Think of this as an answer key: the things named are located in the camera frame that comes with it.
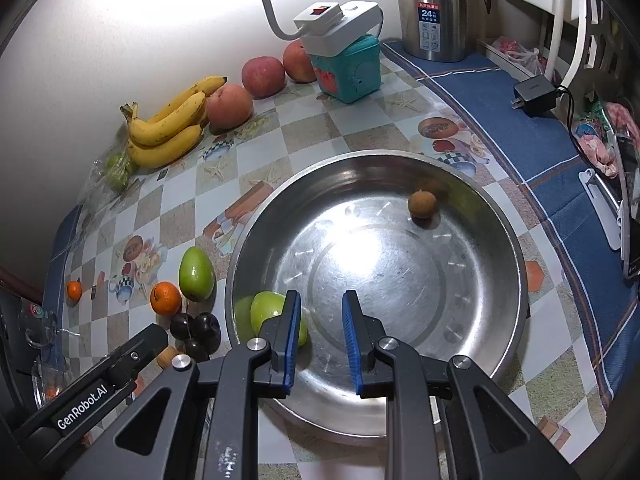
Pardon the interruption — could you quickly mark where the white gooseneck lamp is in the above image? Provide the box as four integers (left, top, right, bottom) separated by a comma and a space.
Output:
230, 0, 306, 41

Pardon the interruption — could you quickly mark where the clear bag of green fruit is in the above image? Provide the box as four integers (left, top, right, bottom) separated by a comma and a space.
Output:
82, 147, 141, 211

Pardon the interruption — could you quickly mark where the clear plastic container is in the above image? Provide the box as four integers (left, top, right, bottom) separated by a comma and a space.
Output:
30, 355, 71, 408

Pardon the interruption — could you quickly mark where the white chair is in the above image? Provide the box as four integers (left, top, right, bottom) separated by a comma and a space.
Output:
482, 0, 621, 91

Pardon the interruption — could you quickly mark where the dark purple plum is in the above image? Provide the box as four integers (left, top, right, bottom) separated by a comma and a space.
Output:
169, 312, 195, 340
183, 338, 210, 362
191, 312, 222, 353

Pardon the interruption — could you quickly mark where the white plastic holder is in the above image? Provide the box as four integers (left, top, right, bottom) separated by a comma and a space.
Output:
578, 169, 626, 251

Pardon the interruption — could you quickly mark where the peach left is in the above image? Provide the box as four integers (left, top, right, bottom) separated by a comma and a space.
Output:
206, 84, 254, 130

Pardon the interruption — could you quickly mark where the orange mandarin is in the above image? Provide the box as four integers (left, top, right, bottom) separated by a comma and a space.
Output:
150, 281, 183, 316

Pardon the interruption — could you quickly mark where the yellow banana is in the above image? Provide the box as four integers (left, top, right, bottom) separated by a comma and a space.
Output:
150, 76, 228, 123
120, 92, 208, 147
127, 125, 203, 170

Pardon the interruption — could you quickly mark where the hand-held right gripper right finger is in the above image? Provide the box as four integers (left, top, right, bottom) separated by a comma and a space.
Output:
341, 290, 581, 480

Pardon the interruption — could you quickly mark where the stainless steel thermos kettle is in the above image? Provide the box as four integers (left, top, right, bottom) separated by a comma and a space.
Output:
396, 0, 493, 63

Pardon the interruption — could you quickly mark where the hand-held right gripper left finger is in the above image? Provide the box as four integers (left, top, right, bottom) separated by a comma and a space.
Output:
65, 290, 303, 480

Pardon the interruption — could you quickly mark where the red apple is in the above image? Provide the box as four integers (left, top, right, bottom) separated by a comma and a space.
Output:
283, 40, 318, 84
242, 56, 287, 99

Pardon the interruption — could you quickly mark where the black adapter cable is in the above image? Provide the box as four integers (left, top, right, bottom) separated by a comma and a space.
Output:
555, 85, 577, 133

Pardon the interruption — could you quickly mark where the black power adapter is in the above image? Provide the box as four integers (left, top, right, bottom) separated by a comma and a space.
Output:
512, 75, 560, 118

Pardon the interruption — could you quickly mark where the pink plastic bag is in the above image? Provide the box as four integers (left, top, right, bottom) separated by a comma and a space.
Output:
487, 36, 548, 78

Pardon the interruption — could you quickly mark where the white power strip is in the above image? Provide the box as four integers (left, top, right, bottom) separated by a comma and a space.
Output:
292, 2, 383, 57

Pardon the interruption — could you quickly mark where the colourful snack packet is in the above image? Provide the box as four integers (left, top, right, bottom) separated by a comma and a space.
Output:
572, 100, 636, 178

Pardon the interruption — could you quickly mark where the stainless steel basin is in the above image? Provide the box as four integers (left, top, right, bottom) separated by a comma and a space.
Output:
225, 151, 528, 447

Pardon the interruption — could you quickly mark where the green mango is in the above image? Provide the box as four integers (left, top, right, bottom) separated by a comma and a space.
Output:
249, 291, 308, 347
178, 246, 216, 303

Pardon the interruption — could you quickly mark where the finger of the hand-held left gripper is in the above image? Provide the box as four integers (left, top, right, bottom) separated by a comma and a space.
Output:
107, 324, 169, 396

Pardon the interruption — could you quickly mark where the teal plastic box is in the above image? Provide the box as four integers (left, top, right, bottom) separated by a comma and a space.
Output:
310, 33, 382, 104

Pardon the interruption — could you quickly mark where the green mango on table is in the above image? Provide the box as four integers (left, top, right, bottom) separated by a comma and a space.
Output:
178, 246, 216, 303

